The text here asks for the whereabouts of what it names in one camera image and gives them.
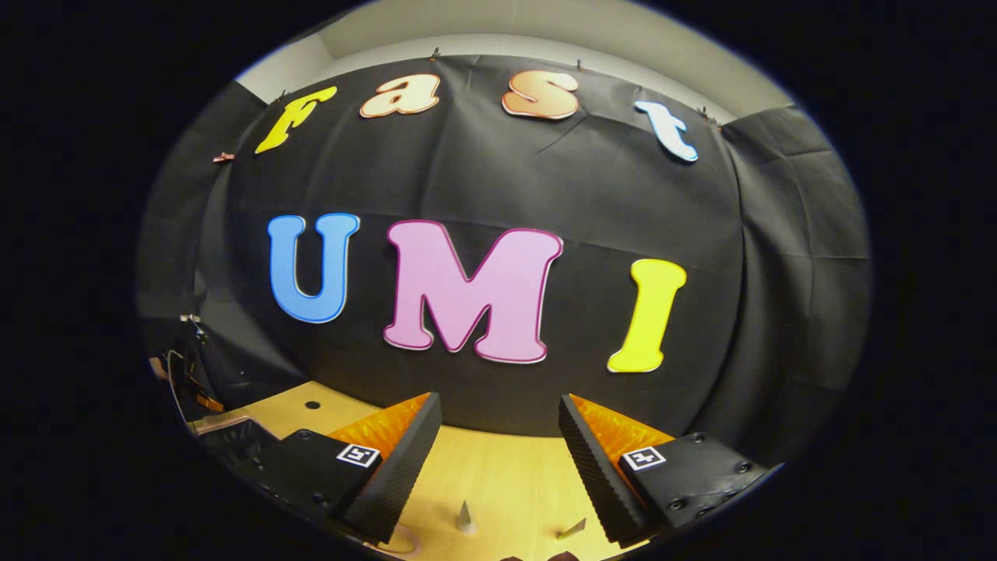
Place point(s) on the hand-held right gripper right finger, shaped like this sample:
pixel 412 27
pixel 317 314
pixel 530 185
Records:
pixel 596 475

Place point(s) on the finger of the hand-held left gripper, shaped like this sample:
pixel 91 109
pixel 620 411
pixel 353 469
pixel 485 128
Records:
pixel 209 403

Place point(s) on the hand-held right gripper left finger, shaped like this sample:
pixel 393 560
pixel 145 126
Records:
pixel 397 475

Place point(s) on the black backdrop cloth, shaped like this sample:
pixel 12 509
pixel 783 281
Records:
pixel 592 187

